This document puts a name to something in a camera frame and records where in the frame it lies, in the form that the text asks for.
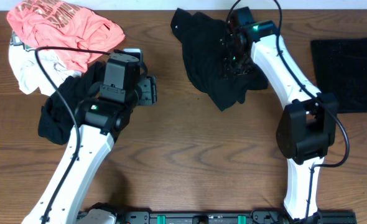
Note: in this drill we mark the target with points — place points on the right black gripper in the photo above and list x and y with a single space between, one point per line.
227 70

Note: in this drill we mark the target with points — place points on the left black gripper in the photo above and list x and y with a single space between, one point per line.
148 87

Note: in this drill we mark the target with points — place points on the black t-shirt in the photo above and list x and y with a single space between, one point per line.
203 52

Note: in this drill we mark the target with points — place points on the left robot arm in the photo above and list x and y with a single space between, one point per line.
99 119

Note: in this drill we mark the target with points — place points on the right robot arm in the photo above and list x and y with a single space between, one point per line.
309 121

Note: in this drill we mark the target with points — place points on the black fabric storage container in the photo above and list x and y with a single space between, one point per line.
340 67

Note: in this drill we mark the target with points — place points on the coral pink printed shirt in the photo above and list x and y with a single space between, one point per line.
62 24

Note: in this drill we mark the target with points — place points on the white printed shirt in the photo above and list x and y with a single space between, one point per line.
28 73

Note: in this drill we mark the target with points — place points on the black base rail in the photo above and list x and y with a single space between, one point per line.
221 218

